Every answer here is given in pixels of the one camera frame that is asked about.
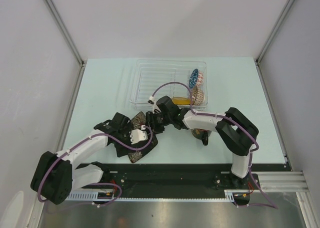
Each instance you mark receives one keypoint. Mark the brown white patterned bowl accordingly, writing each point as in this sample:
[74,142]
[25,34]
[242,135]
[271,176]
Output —
[197,95]

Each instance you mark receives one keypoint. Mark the white wire dish rack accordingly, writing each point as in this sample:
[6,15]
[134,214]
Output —
[163,77]

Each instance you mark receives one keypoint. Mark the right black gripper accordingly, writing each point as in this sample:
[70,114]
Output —
[150,119]

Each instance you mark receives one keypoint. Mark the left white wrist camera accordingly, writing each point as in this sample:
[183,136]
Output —
[138,135]

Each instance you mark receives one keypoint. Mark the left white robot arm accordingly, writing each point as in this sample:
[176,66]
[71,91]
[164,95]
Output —
[57,174]

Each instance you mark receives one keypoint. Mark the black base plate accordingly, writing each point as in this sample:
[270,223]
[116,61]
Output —
[169,180]

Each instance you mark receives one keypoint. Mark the white slotted cable duct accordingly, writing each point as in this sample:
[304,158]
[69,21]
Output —
[104,197]

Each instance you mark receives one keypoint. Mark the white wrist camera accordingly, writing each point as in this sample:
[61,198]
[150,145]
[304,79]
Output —
[155,109]
[138,135]

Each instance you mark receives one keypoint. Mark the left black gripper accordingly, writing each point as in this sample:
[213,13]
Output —
[121,150]

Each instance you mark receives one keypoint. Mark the yellow round patterned plate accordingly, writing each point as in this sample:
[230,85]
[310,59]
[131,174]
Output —
[181,100]

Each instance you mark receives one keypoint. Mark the black square floral plate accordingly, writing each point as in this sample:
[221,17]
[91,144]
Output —
[142,148]

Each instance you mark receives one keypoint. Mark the blue patterned bowl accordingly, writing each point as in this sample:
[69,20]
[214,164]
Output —
[196,78]

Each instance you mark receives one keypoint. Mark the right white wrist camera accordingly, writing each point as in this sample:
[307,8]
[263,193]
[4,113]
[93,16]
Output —
[155,109]

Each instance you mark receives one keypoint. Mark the dark green red-rimmed mug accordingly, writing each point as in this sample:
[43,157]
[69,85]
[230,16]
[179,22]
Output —
[201,136]

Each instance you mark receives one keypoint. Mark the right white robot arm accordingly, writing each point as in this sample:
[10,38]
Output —
[236,131]

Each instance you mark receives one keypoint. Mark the aluminium frame rail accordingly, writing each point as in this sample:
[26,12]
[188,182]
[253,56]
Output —
[289,181]

